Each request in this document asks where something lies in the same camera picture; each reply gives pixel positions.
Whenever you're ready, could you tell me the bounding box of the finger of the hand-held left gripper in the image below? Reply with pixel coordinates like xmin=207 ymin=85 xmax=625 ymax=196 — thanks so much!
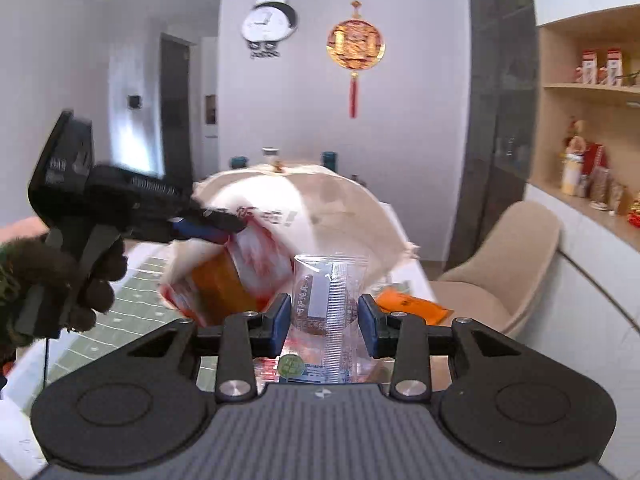
xmin=167 ymin=200 xmax=249 ymax=245

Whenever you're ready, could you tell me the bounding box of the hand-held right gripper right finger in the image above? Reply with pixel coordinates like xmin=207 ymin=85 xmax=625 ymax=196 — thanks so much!
xmin=357 ymin=292 xmax=521 ymax=401

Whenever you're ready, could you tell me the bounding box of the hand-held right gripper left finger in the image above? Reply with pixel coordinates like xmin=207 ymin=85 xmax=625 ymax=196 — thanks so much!
xmin=127 ymin=292 xmax=292 ymax=403

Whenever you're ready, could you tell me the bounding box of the clear snack packet white print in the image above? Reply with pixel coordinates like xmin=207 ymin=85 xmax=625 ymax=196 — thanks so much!
xmin=291 ymin=254 xmax=371 ymax=386

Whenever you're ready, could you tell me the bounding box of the orange snack packet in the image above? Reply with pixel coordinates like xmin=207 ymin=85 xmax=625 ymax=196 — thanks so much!
xmin=190 ymin=250 xmax=261 ymax=326

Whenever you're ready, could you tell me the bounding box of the white paper bag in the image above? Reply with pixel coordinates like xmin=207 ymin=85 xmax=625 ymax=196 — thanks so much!
xmin=159 ymin=162 xmax=421 ymax=326

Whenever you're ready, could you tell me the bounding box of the person's left hand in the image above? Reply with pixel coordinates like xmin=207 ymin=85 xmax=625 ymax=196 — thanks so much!
xmin=7 ymin=237 xmax=128 ymax=347

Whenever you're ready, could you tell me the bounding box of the snack packet with green sticker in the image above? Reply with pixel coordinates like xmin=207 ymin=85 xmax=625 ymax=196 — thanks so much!
xmin=252 ymin=345 xmax=396 ymax=386

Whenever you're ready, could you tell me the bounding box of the orange flat packet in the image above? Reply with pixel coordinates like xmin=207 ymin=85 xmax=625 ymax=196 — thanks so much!
xmin=375 ymin=287 xmax=453 ymax=328

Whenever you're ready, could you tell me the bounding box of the dark door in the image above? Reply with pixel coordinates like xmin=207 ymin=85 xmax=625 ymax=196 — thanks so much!
xmin=159 ymin=32 xmax=196 ymax=178

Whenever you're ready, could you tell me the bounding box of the beige dining chair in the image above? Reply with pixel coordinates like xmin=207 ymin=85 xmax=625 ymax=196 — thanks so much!
xmin=432 ymin=201 xmax=563 ymax=338

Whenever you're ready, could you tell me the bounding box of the dark glass cabinet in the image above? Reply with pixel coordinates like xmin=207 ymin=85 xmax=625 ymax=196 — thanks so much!
xmin=460 ymin=0 xmax=543 ymax=271

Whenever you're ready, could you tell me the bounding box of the yellow white bottle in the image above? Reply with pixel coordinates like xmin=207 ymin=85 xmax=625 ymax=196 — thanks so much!
xmin=561 ymin=152 xmax=583 ymax=196

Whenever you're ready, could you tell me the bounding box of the small doll figurine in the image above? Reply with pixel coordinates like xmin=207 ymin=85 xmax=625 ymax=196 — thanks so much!
xmin=567 ymin=119 xmax=592 ymax=155

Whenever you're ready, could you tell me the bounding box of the red white box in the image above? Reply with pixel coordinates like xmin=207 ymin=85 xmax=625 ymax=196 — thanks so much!
xmin=604 ymin=48 xmax=627 ymax=85
xmin=580 ymin=49 xmax=602 ymax=84

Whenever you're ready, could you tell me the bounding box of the panda wall clock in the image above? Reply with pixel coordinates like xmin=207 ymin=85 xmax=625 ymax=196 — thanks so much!
xmin=241 ymin=0 xmax=299 ymax=60

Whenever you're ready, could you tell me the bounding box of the red round wall ornament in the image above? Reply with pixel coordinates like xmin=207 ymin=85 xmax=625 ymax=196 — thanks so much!
xmin=326 ymin=0 xmax=386 ymax=120

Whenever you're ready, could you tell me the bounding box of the wooden wall shelf unit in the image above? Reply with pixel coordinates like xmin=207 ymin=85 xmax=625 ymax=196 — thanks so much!
xmin=525 ymin=2 xmax=640 ymax=261

